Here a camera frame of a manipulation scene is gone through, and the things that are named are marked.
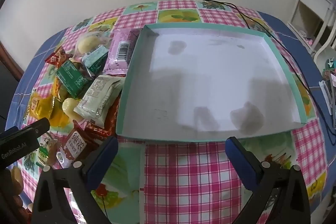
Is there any dark green snack packet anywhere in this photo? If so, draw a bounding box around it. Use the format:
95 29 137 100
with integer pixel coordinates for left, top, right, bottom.
56 60 93 100

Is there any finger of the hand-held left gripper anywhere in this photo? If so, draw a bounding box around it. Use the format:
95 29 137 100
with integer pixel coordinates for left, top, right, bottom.
26 118 51 138

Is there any yellow snack packet brown print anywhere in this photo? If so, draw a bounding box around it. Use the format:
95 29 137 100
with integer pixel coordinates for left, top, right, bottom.
26 90 55 119

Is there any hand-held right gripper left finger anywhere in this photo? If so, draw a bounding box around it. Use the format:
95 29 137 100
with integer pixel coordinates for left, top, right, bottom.
31 136 119 224

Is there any pink snack packet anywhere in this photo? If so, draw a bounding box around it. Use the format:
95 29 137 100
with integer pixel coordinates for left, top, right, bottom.
103 28 141 77

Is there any mint green snack packet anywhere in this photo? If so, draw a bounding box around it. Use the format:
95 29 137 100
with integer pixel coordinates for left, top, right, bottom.
82 46 109 73

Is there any pale white snack packet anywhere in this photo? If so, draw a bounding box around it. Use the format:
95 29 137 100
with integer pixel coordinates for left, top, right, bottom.
74 75 124 125

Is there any teal shallow cardboard box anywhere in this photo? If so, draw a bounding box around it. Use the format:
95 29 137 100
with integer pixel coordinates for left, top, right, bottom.
115 24 307 143

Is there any red cartoon snack packet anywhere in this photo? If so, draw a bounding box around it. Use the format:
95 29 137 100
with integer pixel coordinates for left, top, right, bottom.
45 47 74 67

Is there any red gold patterned packet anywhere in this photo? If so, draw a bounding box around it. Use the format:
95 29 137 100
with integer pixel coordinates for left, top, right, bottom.
87 101 121 144

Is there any black cable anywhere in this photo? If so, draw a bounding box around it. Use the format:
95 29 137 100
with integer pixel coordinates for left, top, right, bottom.
203 0 336 146

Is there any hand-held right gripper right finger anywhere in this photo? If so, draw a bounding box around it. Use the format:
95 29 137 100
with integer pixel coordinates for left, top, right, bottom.
226 136 311 224

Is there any brown wooden frame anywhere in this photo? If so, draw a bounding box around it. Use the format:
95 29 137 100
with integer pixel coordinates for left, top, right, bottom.
0 40 25 80

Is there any round pastry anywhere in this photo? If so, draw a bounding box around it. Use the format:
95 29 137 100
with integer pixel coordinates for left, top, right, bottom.
75 31 111 56

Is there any person's left hand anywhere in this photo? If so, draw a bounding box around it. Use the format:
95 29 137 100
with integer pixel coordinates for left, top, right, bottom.
10 167 32 215

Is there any brown milk biscuit packet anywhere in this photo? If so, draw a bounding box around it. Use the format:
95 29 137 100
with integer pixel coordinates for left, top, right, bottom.
56 127 91 169

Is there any white phone stand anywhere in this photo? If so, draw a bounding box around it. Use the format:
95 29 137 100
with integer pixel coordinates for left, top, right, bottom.
319 80 334 115

